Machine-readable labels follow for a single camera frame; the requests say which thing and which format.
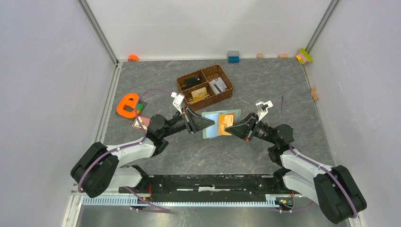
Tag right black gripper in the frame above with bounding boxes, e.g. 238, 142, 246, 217
225, 112, 277, 145

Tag orange round cap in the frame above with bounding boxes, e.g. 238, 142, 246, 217
127, 54, 139, 62

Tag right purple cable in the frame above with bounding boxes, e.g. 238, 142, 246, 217
272, 96, 358, 219

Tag gold credit card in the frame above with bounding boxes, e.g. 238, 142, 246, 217
218, 113, 235, 136

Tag gold card in basket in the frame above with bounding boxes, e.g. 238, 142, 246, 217
191, 87, 209, 102

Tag white slotted cable duct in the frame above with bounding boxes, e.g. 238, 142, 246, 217
82, 195, 283, 208

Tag white cards in basket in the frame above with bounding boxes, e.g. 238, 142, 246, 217
209, 77, 227, 95

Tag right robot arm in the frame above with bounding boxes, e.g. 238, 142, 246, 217
225, 113, 367, 224

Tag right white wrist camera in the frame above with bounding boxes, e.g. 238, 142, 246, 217
255, 99, 273, 122

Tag light blue card holder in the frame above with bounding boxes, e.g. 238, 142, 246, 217
201, 109, 241, 139

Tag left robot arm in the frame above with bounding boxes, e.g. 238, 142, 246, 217
70, 106, 215, 198

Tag green pink lego stack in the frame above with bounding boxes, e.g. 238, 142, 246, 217
296, 48, 313, 65

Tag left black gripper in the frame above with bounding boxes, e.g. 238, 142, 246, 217
161, 105, 215, 138

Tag blue grey lego stack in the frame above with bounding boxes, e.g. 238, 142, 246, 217
227, 51, 240, 63

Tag orange letter e toy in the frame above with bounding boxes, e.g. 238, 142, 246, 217
116, 93, 139, 119

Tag green toy block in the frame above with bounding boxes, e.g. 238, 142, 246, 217
136, 103, 146, 112

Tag black item in basket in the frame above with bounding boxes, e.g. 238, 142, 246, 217
183, 75, 202, 90

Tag curved wooden arch block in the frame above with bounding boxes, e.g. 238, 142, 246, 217
310, 87, 319, 102

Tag pink square card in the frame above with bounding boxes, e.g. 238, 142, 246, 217
132, 116, 150, 130

